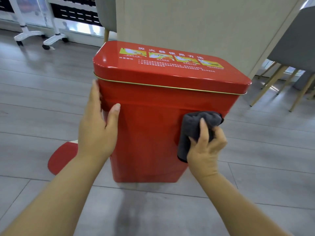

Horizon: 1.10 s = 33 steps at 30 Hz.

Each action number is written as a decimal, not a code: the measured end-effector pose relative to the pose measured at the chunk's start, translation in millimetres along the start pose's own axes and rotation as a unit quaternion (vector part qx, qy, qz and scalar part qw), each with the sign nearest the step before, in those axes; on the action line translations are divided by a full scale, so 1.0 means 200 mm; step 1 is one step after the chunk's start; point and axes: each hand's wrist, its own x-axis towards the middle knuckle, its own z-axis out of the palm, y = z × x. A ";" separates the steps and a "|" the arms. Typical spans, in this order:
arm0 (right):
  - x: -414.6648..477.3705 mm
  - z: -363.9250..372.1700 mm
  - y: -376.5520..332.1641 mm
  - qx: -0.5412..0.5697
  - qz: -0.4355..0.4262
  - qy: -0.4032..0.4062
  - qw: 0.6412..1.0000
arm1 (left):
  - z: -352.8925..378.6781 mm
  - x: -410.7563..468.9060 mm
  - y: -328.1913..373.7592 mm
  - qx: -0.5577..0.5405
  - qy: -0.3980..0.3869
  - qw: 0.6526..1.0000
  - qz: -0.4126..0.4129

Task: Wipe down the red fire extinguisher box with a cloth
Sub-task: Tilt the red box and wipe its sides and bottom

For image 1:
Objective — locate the person's left hand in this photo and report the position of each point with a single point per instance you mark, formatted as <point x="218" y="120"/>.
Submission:
<point x="97" y="135"/>

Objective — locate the person's right hand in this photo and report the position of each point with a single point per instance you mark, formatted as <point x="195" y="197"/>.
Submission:
<point x="204" y="152"/>

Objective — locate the dark grey cleaning cloth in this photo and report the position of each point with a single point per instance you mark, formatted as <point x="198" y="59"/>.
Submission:
<point x="190" y="127"/>

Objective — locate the red fire extinguisher box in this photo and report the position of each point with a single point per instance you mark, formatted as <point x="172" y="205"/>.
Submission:
<point x="152" y="120"/>

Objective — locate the person's right forearm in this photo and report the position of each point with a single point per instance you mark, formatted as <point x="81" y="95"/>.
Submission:
<point x="238" y="208"/>

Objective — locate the person's left forearm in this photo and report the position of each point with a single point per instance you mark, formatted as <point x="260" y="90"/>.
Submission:
<point x="54" y="201"/>

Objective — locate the grey chair with wooden legs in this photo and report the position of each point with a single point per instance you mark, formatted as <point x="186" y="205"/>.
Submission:
<point x="292" y="44"/>
<point x="107" y="14"/>

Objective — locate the white folding table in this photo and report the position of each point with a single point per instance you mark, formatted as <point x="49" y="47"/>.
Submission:
<point x="22" y="19"/>
<point x="69" y="14"/>

